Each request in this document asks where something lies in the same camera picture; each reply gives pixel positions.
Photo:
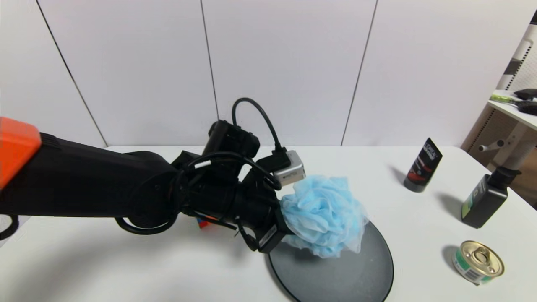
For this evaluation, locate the green tool on desk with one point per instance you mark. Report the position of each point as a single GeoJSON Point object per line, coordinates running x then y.
{"type": "Point", "coordinates": [503, 98]}

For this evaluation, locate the white perforated panel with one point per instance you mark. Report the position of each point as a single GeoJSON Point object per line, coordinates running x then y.
{"type": "Point", "coordinates": [522, 54]}

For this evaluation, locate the black tool on desk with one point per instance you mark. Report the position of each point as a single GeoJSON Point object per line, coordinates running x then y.
{"type": "Point", "coordinates": [528, 108]}
{"type": "Point", "coordinates": [526, 93]}

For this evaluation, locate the dark bottle with black cap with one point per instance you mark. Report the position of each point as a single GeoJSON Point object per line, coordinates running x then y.
{"type": "Point", "coordinates": [484, 201]}

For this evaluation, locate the blue mesh bath loofah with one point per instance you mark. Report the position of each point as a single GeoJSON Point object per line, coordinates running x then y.
{"type": "Point", "coordinates": [323, 214]}

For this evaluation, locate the tin can with pull tab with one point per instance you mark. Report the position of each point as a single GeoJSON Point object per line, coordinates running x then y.
{"type": "Point", "coordinates": [478, 262]}

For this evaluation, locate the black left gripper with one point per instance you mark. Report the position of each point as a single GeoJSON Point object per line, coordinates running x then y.
{"type": "Point", "coordinates": [269, 238]}

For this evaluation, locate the white side desk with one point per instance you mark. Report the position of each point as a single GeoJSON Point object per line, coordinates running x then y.
{"type": "Point", "coordinates": [518, 138]}

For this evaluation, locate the gray round plate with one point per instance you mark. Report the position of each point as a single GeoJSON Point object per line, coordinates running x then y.
{"type": "Point", "coordinates": [356, 277]}

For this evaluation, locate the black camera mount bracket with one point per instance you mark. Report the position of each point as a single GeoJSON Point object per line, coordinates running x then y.
{"type": "Point", "coordinates": [230, 140]}

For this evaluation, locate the multicoloured puzzle cube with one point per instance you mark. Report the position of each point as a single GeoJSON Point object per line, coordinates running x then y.
{"type": "Point", "coordinates": [203, 222]}

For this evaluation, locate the black red cosmetic tube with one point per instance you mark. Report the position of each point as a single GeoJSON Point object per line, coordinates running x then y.
{"type": "Point", "coordinates": [423, 165]}

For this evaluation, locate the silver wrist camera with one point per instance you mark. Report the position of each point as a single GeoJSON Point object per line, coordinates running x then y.
{"type": "Point", "coordinates": [291, 170]}

